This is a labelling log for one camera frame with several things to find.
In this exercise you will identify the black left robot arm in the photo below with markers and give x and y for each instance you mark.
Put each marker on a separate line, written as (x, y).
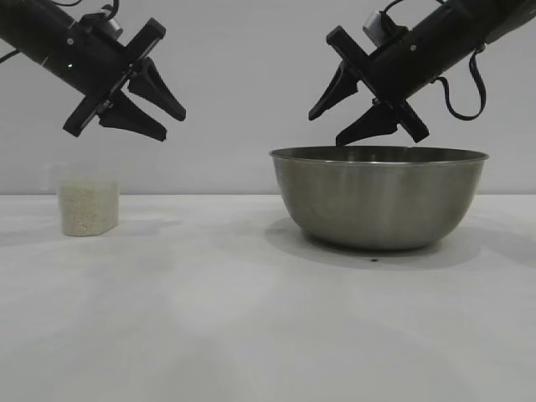
(12, 17)

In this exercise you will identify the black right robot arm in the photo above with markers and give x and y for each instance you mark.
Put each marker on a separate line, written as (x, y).
(498, 17)

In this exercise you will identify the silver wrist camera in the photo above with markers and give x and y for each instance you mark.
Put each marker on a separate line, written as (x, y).
(373, 24)
(111, 24)

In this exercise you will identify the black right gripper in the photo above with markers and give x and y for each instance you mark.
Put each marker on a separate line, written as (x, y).
(419, 54)

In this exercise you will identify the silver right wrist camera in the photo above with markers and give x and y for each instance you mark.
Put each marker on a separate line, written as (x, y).
(373, 24)

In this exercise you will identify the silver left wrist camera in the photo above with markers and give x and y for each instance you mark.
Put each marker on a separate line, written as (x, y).
(111, 24)

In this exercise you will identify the stainless steel bowl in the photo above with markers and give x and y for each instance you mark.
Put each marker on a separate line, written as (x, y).
(377, 201)

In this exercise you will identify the clear measuring cup with rice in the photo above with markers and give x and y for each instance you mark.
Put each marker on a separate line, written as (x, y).
(88, 209)

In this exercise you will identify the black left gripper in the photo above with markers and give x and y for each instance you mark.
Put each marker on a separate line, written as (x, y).
(96, 54)

